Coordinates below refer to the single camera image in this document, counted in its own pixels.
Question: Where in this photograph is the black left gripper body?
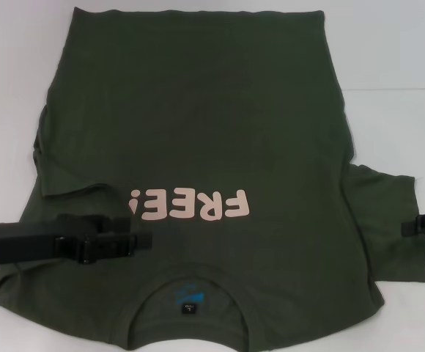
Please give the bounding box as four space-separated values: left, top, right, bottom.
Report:
0 213 89 266

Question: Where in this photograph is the dark green FREE! t-shirt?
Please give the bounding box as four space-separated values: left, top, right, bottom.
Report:
0 6 425 352

